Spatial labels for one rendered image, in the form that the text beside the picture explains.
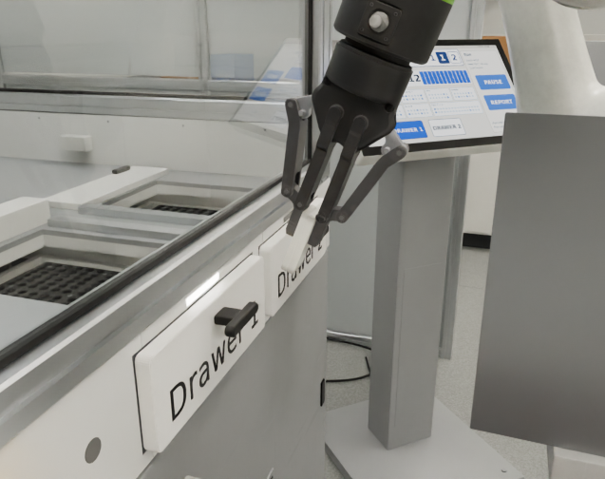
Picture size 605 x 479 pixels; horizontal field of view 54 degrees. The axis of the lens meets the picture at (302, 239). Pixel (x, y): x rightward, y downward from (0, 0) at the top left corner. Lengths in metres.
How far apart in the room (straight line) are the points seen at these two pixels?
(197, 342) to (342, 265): 1.74
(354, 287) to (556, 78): 1.62
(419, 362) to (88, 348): 1.33
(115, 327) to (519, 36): 0.67
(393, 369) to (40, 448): 1.32
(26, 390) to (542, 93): 0.74
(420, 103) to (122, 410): 1.07
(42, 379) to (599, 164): 0.54
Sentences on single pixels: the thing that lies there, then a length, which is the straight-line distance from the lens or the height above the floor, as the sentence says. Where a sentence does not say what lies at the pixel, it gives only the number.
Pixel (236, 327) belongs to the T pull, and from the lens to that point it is 0.66.
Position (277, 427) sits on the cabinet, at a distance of 1.06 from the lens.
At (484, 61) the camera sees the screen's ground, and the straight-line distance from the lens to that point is 1.66.
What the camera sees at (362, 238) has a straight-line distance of 2.30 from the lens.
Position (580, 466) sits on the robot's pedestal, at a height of 0.75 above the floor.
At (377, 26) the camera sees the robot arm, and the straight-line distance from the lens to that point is 0.51.
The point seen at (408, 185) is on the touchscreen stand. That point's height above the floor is 0.85.
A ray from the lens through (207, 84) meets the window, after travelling 0.71.
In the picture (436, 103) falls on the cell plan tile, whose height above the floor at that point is 1.06.
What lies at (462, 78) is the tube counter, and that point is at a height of 1.11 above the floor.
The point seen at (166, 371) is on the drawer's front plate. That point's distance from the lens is 0.61.
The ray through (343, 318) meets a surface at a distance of 2.46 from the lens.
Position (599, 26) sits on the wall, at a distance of 4.14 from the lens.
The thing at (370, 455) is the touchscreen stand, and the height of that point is 0.04.
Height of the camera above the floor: 1.22
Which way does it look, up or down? 19 degrees down
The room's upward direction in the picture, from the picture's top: straight up
